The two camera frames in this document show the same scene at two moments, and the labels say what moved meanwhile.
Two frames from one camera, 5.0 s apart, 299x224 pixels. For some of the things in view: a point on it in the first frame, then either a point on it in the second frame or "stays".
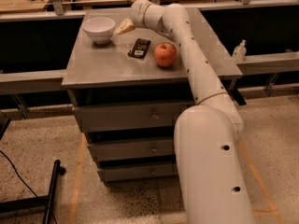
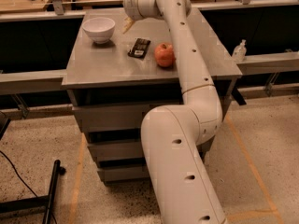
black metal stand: [35, 202] stays
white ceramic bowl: [98, 28] stays
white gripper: [137, 13] -> [132, 4]
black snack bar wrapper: [139, 48] stays
